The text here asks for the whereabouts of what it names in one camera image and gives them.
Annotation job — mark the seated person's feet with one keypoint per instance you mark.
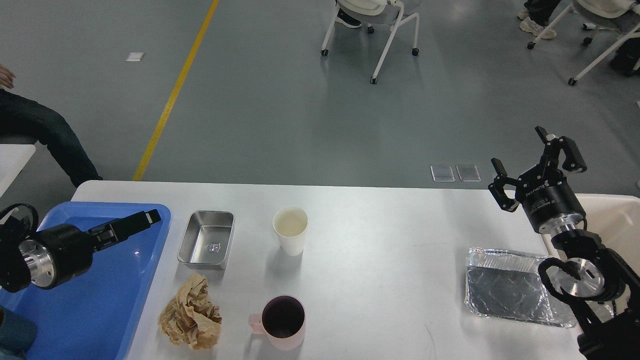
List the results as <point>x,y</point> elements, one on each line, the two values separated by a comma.
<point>535,14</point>

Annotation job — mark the stainless steel rectangular container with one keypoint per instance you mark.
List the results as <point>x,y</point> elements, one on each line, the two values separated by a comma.
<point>207,240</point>

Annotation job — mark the floor outlet cover left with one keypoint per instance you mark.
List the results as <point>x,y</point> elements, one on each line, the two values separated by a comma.
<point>442,173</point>

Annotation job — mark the white chair right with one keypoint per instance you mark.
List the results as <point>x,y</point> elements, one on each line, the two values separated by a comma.
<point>621,17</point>

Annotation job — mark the aluminium foil tray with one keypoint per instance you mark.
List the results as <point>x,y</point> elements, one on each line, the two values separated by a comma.
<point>505,284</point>

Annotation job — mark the beige plastic bin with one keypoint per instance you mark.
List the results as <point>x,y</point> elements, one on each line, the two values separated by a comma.
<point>614,217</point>

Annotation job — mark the crumpled brown paper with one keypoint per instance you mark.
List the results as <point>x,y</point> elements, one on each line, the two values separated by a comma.
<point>190,317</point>

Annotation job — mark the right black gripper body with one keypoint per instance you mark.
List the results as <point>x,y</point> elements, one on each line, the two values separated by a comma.
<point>545,195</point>

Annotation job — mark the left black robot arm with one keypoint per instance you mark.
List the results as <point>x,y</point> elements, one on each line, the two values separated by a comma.
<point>20,221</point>

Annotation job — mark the white paper cup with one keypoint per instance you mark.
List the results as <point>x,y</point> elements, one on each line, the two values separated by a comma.
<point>290,225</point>

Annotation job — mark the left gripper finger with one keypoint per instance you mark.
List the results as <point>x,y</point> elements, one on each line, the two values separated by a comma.
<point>127,226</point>
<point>152,217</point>

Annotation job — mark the white chair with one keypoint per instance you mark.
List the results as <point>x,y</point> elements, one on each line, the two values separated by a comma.
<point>393,13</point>
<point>621,17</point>

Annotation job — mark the person in dark jeans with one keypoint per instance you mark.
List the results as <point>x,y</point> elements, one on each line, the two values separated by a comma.
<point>22,116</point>

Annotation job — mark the pink mug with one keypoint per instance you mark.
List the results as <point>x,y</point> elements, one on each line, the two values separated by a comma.
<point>282,320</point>

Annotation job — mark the white chair centre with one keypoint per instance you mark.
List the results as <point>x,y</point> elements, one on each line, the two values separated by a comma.
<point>393,13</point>

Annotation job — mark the floor outlet cover right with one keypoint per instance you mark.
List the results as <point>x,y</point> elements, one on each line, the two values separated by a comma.
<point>468,173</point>

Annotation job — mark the blue plastic tray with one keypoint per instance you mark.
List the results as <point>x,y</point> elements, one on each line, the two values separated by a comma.
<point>95,315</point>

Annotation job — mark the floor outlet cover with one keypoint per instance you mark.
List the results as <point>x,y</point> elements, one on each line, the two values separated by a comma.
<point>442,173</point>
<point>468,173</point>

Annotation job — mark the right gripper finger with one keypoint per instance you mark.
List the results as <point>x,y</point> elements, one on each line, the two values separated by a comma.
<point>497,187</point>
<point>553,146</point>

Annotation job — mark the white floor label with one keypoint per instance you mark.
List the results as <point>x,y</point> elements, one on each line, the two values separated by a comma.
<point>135,56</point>

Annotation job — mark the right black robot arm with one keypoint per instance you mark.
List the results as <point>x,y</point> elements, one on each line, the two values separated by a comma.
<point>599,286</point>

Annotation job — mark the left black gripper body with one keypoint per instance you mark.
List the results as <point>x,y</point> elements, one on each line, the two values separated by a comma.
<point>58,254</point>

